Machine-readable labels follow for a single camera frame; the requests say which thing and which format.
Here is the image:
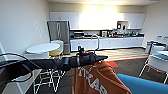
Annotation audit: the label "orange hoodie with white print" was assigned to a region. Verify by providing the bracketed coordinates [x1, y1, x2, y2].
[72, 61, 133, 94]

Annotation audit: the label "white lower kitchen cabinets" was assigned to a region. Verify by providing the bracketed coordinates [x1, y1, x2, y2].
[69, 34, 145, 53]

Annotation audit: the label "white kitchen cabinets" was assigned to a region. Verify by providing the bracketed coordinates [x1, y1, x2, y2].
[49, 12, 147, 30]
[69, 34, 145, 53]

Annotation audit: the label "small countertop kettle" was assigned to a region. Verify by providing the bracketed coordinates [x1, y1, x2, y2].
[101, 30, 108, 38]

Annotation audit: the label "black microwave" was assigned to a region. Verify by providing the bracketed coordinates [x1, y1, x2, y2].
[73, 31, 85, 38]

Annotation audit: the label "yellow shell chair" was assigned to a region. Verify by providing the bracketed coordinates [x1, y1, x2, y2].
[33, 49, 67, 94]

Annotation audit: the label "stainless steel fridge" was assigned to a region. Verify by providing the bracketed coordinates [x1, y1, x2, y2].
[47, 20, 72, 55]

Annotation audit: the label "white round table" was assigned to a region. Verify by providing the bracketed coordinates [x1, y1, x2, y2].
[25, 42, 61, 55]

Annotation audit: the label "white upper kitchen cabinets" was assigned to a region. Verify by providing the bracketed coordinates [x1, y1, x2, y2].
[49, 12, 147, 30]

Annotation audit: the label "blue recycling bin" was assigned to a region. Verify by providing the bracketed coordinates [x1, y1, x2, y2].
[145, 40, 158, 54]

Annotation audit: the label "white chair blue seat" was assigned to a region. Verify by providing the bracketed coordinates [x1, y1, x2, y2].
[138, 53, 168, 84]

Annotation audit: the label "white rectangular table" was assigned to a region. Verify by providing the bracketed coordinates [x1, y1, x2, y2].
[156, 49, 168, 58]

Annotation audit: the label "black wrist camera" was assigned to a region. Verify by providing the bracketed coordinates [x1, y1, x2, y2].
[77, 45, 86, 55]

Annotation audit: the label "white wall poster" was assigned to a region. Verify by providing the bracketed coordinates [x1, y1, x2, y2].
[34, 21, 44, 39]

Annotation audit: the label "white wall sign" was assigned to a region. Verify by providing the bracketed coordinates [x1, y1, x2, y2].
[155, 34, 163, 43]
[162, 34, 168, 43]

